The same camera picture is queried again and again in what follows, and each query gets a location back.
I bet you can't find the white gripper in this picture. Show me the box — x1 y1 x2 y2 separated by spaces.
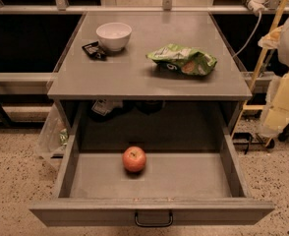
258 26 289 138

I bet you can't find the red apple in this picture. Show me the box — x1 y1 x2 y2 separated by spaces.
122 147 146 172

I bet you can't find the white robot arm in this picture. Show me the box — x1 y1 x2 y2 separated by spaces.
259 18 289 138

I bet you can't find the grey open drawer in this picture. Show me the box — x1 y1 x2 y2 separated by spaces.
30 102 274 226

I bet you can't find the grey counter cabinet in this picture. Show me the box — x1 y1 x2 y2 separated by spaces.
46 11 253 140

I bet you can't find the green chip bag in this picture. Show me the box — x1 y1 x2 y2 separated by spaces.
146 43 217 77

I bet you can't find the white ceramic bowl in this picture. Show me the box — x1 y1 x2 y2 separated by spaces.
96 23 132 51

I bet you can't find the white label tag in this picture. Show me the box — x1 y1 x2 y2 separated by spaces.
91 99 123 116

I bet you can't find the small black snack packet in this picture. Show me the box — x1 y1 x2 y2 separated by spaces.
82 41 106 60

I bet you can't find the clear plastic bag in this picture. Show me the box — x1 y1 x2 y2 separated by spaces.
35 105 68 159

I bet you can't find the yellow ladder frame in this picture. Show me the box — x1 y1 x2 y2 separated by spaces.
231 0 289 142

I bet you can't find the white power cable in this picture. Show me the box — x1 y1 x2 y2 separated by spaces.
232 10 262 59

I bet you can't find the black drawer handle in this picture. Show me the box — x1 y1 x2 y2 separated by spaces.
134 212 173 228

